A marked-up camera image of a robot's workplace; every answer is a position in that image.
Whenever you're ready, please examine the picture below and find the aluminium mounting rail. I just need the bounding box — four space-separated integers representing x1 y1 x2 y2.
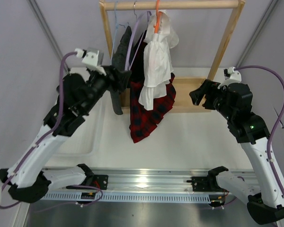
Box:
40 169 281 195

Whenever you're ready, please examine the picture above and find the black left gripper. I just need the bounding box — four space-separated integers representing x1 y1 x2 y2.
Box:
81 65 132 114

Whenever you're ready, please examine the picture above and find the aluminium frame post right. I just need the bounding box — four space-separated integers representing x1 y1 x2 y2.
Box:
235 0 281 67

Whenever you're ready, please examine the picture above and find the light blue hanger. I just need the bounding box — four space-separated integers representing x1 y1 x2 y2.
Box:
110 1 129 63

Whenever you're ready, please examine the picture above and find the dark grey dotted garment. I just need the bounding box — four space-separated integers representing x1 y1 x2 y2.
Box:
110 26 132 115

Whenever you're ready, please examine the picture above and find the orange hanger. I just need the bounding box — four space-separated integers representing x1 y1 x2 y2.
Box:
154 0 161 34

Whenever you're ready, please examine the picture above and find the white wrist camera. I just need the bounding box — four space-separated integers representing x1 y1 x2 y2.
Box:
218 67 242 89
75 48 106 76

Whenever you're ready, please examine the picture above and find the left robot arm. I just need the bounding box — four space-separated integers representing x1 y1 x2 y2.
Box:
0 66 132 203

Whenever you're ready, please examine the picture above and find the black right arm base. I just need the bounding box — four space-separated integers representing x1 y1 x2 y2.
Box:
186 176 223 192

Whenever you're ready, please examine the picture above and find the aluminium frame post left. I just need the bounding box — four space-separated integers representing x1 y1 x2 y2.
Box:
27 0 63 61

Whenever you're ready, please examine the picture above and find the red black plaid garment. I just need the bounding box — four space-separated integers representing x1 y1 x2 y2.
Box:
128 33 176 143

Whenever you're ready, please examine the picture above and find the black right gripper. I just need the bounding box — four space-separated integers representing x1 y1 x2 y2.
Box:
190 79 235 121

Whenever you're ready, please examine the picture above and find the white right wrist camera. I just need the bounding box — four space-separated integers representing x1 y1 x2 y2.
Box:
218 67 242 89

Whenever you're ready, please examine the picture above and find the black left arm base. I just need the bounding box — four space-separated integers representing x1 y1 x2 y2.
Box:
66 175 109 190

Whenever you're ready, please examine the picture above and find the aluminium frame post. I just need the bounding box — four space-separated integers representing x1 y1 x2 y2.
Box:
27 0 63 61
235 0 281 67

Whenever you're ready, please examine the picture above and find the slotted cable duct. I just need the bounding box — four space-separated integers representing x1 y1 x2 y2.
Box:
42 192 211 204

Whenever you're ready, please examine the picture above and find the purple hanger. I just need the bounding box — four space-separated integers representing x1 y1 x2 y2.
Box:
124 1 151 71

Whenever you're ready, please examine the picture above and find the white pleated skirt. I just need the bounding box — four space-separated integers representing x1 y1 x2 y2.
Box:
139 10 179 111

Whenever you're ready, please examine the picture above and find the wooden clothes rack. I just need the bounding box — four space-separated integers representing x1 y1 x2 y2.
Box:
99 0 245 113

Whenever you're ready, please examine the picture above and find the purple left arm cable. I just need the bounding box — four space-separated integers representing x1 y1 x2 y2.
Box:
0 52 104 210

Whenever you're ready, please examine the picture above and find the white plastic basket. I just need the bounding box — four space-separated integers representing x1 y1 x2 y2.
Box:
54 99 106 158

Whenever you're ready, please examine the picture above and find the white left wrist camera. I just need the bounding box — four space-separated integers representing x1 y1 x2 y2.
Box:
75 48 106 76

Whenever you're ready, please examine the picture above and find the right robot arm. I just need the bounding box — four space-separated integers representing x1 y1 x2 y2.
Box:
189 79 284 225

